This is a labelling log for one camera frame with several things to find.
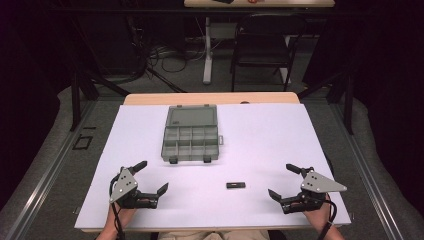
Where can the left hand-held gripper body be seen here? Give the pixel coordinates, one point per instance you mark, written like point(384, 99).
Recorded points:
point(124, 185)

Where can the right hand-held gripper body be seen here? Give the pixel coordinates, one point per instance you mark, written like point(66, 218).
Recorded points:
point(316, 185)

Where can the small black flash drive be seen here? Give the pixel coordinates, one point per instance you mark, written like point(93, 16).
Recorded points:
point(235, 185)

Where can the grey plastic compartment box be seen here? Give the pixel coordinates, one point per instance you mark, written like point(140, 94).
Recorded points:
point(191, 140)

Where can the person's left hand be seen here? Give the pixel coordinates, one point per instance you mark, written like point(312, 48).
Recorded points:
point(124, 216)

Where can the person's right hand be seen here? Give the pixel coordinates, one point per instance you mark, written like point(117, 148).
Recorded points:
point(316, 216)

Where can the white table sheet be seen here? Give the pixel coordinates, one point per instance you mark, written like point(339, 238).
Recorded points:
point(253, 146)

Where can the person's beige pants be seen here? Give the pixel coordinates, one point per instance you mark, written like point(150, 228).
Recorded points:
point(213, 235)

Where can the black metal stand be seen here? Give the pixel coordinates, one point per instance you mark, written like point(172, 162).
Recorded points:
point(348, 103)
point(76, 100)

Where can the black tripod leg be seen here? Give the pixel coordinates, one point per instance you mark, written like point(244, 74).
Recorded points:
point(166, 80)

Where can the wooden table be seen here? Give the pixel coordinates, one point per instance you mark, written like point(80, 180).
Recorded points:
point(206, 98)

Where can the black folding chair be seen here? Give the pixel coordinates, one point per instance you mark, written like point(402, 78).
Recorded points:
point(263, 46)

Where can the white desk leg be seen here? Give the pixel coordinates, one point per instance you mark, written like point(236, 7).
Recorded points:
point(208, 60)

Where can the red object on desk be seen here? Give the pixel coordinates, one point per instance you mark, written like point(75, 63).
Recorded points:
point(256, 1)

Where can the black object on desk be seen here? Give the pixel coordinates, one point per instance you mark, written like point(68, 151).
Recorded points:
point(224, 1)

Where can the aluminium floor rail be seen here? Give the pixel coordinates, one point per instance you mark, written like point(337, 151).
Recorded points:
point(43, 186)
point(366, 180)

